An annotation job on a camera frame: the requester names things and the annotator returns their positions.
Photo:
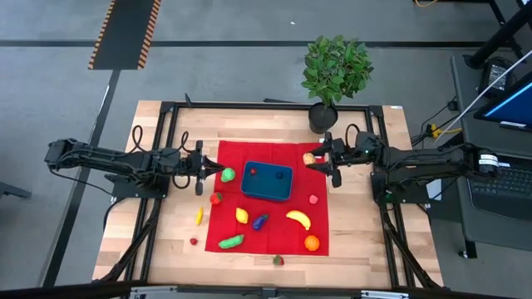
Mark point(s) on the yellow lemon toy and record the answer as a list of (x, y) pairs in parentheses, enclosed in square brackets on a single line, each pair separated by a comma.
[(242, 215)]

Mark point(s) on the black stand pole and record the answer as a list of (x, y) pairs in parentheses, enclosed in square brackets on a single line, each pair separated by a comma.
[(498, 35)]

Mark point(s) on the white rod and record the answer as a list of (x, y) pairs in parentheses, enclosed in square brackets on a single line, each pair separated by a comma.
[(482, 94)]

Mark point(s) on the tan potato toy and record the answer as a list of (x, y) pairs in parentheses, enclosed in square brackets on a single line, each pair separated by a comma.
[(308, 159)]

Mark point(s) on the green cucumber toy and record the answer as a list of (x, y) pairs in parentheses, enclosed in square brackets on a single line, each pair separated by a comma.
[(231, 242)]

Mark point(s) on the small dark blueberry toy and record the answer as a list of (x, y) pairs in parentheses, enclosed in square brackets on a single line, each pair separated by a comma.
[(279, 175)]

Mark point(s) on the red cloth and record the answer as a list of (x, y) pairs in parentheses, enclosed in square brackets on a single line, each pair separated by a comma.
[(274, 236)]

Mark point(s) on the computer monitor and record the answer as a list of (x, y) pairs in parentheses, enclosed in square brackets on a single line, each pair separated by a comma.
[(513, 108)]

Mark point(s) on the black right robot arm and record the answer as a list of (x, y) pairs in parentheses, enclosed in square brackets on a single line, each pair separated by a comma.
[(436, 162)]

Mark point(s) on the small pink fruit toy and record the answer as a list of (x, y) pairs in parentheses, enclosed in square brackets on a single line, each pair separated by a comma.
[(313, 199)]

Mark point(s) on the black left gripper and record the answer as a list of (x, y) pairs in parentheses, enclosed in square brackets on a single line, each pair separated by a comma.
[(195, 166)]

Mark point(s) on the yellow power plug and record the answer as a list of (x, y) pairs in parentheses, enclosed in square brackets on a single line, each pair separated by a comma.
[(435, 132)]

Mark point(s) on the green pear toy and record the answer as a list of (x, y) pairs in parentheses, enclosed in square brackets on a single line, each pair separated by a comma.
[(228, 175)]

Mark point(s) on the blue plastic tupperware container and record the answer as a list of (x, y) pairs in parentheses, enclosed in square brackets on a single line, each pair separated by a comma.
[(266, 187)]

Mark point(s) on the small red raspberry toy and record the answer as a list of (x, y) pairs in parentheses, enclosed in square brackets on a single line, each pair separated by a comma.
[(193, 241)]

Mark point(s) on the purple eggplant toy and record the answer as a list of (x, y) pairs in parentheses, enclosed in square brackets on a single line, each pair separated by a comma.
[(259, 223)]

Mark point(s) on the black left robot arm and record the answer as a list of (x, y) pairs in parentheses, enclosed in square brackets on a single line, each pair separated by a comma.
[(116, 162)]

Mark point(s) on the black laptop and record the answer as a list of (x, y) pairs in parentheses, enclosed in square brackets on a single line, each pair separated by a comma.
[(507, 187)]

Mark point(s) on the black orange striped floor mat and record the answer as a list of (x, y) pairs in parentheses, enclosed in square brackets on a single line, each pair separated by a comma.
[(124, 37)]

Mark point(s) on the grey desk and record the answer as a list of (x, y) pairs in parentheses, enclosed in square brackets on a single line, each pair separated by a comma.
[(467, 120)]

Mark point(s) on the black device with label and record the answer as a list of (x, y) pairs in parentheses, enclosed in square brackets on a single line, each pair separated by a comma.
[(494, 76)]

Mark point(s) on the red strawberry toy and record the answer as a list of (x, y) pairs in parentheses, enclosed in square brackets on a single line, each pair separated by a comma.
[(278, 261)]

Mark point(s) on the orange fruit toy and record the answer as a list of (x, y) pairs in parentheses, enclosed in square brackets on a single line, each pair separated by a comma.
[(311, 243)]

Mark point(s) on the yellow banana toy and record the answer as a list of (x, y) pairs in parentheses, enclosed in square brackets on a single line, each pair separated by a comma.
[(300, 217)]

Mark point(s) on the green artificial plant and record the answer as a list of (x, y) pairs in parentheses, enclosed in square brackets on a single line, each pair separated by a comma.
[(336, 66)]

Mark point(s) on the black metal table frame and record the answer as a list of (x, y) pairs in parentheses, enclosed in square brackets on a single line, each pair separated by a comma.
[(249, 106)]

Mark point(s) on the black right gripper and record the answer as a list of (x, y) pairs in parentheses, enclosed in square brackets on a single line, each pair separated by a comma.
[(338, 151)]

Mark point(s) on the black plant pot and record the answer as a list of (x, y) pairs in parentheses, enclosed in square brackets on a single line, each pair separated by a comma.
[(322, 122)]

